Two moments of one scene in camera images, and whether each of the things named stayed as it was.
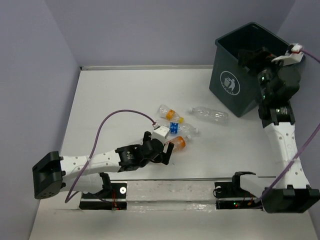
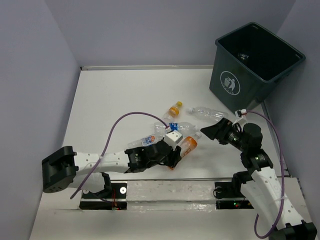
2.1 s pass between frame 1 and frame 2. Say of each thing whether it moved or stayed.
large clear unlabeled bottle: stayed
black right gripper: moved
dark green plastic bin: stayed
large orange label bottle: moved
